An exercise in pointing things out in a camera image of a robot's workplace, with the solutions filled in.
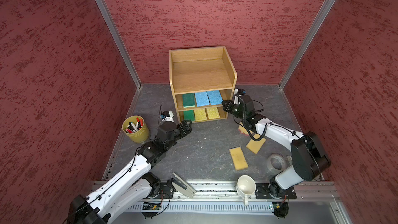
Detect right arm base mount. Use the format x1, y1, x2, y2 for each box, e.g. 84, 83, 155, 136
255, 183, 297, 200

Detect dark green sponge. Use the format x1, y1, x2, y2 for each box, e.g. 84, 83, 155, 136
182, 93, 196, 108

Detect yellow smiley face sponge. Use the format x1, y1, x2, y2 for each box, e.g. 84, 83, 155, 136
238, 125, 249, 135

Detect grey stapler on rail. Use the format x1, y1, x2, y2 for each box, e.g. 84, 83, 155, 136
171, 172, 196, 199

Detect white mug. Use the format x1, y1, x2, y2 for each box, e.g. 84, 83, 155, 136
236, 175, 256, 206

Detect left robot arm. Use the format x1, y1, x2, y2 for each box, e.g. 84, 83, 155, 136
65, 118, 192, 224

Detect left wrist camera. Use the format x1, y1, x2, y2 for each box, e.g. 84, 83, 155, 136
160, 111, 174, 122

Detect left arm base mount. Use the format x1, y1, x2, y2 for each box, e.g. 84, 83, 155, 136
148, 180, 176, 199

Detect clear tape roll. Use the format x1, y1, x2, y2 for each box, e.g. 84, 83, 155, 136
266, 153, 288, 175

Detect wooden three-tier shelf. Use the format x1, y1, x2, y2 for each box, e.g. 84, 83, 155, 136
169, 46, 237, 121

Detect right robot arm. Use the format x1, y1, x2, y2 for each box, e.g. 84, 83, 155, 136
222, 89, 332, 199

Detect bright green sponge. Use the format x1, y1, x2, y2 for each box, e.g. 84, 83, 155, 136
183, 110, 195, 122

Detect markers in cup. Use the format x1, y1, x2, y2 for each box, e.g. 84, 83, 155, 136
122, 116, 144, 134

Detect yellow pen cup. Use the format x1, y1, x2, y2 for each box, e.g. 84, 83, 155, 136
121, 116, 150, 144

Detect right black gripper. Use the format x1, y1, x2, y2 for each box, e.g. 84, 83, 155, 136
222, 100, 247, 120

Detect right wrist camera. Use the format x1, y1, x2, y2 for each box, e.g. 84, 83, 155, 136
234, 88, 246, 95

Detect light blue sponge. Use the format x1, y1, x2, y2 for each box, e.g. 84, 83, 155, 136
194, 92, 210, 107
207, 90, 223, 105

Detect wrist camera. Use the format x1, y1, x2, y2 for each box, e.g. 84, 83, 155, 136
234, 88, 246, 95
160, 111, 174, 122

